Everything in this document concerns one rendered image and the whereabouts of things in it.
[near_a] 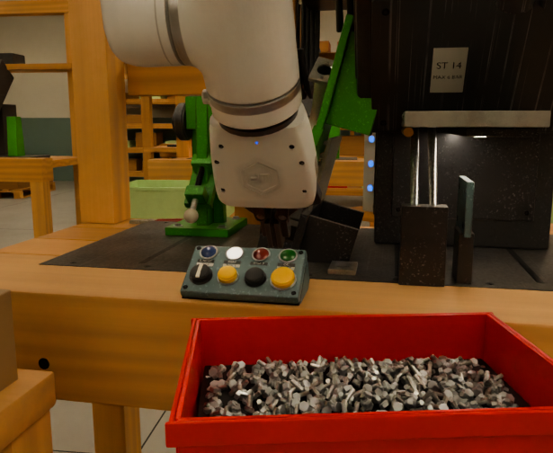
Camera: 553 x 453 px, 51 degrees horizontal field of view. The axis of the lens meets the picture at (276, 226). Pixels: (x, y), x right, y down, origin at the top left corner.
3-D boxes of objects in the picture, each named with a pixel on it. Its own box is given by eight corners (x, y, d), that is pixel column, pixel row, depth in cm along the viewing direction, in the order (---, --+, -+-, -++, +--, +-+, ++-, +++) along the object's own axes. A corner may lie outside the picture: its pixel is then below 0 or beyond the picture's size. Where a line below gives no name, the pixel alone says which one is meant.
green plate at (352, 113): (359, 168, 87) (401, 26, 82) (306, 154, 88) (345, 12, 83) (363, 163, 98) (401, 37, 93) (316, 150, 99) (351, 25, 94)
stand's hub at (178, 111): (182, 141, 113) (182, 102, 112) (168, 140, 113) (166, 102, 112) (195, 139, 120) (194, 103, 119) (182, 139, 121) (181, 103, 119)
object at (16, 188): (20, 199, 876) (18, 169, 868) (-32, 198, 882) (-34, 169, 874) (56, 190, 994) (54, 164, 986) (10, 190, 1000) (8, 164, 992)
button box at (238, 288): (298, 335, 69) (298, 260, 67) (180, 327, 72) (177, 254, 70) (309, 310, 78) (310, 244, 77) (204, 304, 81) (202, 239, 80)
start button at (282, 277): (293, 289, 69) (292, 283, 68) (269, 288, 69) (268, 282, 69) (296, 271, 71) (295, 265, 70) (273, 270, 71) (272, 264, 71)
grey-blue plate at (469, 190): (472, 286, 78) (478, 182, 75) (457, 285, 78) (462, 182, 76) (463, 269, 87) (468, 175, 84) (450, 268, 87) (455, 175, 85)
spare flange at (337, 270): (331, 265, 89) (332, 260, 89) (357, 266, 88) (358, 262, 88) (327, 274, 84) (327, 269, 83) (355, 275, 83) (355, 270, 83)
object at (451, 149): (549, 251, 99) (566, 46, 93) (371, 244, 105) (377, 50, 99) (525, 231, 117) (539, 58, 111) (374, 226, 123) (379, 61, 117)
